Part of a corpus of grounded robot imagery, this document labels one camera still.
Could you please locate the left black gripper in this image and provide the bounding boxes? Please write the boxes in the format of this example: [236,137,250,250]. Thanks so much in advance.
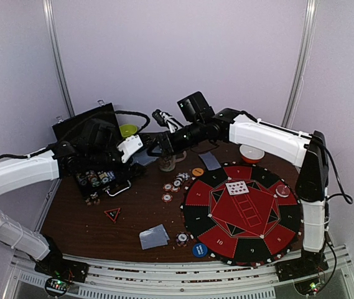
[87,140,146,181]

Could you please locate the dealt card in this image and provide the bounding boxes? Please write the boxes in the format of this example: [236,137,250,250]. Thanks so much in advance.
[139,230,169,250]
[199,152,221,171]

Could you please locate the orange big blind button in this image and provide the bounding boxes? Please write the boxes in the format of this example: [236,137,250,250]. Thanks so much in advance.
[192,168,204,176]

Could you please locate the blue playing card deck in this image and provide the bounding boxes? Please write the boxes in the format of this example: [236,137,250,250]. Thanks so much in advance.
[133,149,158,166]

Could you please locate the stack of poker chips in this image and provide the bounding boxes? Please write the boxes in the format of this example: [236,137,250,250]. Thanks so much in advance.
[171,173,190,192]

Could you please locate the red triangular chip holder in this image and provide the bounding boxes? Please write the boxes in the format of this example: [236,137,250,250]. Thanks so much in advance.
[104,207,121,224]

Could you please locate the face-up diamonds card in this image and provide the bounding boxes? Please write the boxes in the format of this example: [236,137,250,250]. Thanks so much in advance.
[225,181,249,196]

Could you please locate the clear red round button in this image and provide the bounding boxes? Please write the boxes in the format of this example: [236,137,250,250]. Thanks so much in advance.
[276,184,291,198]

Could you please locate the blue small blind button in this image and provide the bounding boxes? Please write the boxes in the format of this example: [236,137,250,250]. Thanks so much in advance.
[192,243,208,258]

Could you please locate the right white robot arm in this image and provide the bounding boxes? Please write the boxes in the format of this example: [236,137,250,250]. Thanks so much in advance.
[147,92,335,275]

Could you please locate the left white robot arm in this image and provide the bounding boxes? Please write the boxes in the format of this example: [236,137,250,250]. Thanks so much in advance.
[0,108,145,277]

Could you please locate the black poker chip case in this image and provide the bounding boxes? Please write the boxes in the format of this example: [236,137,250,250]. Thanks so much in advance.
[52,103,146,205]

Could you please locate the front right chip row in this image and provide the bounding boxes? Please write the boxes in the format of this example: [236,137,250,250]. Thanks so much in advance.
[86,171,101,187]

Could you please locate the chip row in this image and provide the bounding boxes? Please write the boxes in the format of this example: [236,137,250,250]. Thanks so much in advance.
[76,173,88,186]
[86,171,101,187]

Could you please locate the small card decks in case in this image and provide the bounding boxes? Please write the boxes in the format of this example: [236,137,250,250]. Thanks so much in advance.
[98,171,116,184]

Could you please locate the front left chip row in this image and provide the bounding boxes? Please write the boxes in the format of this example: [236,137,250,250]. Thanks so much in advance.
[76,173,88,186]

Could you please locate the green plastic bowl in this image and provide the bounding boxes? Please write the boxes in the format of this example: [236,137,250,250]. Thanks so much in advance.
[119,124,138,140]

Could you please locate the white orange bowl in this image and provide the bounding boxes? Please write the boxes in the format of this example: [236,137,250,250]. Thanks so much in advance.
[239,145,265,164]

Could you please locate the white floral ceramic mug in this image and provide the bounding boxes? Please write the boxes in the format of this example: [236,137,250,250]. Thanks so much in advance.
[157,151,187,172]

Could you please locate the loose chip middle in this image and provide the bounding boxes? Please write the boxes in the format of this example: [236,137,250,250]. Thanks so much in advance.
[163,183,173,191]

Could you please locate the loose chip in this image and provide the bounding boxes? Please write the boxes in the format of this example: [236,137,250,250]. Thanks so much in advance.
[163,183,173,191]
[162,193,173,202]

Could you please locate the loose chip front left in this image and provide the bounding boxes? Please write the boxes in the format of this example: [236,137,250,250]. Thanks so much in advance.
[162,193,173,202]

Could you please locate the round red black poker mat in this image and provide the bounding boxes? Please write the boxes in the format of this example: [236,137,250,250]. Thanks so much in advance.
[180,162,302,267]

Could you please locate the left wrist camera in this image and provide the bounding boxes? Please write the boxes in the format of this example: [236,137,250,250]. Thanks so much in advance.
[117,135,143,163]

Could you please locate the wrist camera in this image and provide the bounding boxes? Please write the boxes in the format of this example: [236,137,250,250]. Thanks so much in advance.
[152,109,183,133]
[117,135,143,163]

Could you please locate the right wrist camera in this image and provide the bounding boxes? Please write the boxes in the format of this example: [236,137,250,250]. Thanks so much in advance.
[152,109,183,133]

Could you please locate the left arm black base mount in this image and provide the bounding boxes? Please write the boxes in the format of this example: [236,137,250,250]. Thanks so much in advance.
[32,255,89,283]

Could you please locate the right aluminium frame post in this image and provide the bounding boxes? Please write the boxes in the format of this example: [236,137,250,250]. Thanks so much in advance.
[281,0,319,129]

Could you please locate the aluminium frame post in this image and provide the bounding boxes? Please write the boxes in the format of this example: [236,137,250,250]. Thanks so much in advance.
[281,0,319,129]
[42,0,75,117]

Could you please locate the aluminium front rail base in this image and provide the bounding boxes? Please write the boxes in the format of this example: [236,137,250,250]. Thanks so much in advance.
[4,244,354,299]

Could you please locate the left aluminium frame post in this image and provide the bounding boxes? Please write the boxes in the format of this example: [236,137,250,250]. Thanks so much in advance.
[42,0,75,117]

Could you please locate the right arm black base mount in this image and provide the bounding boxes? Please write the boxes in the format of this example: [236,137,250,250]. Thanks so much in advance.
[275,251,329,282]

